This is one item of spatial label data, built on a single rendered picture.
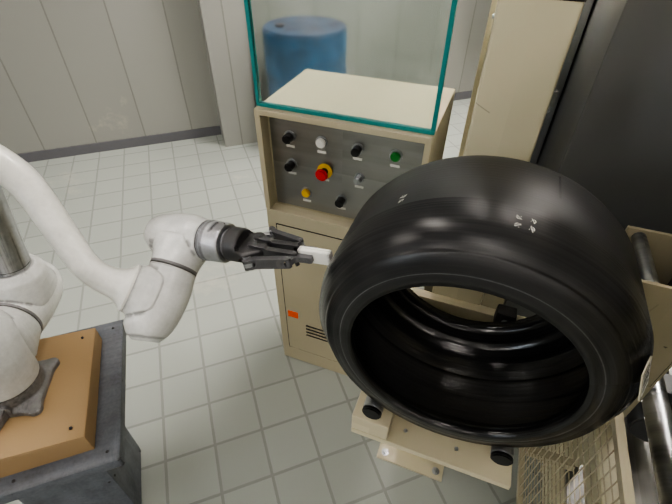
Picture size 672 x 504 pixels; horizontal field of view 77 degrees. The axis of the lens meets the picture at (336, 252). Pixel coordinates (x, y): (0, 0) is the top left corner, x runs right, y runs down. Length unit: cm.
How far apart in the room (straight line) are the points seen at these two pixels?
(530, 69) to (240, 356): 181
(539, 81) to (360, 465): 155
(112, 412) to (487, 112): 124
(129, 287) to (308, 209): 79
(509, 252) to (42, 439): 119
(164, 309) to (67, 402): 56
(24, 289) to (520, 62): 129
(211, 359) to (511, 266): 184
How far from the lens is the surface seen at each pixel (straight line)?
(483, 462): 112
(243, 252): 88
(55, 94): 418
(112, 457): 137
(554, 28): 86
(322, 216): 150
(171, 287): 94
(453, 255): 61
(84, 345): 154
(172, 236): 97
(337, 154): 137
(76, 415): 139
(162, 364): 232
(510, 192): 68
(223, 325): 238
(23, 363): 138
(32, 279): 141
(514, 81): 88
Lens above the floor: 179
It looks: 41 degrees down
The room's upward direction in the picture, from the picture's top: straight up
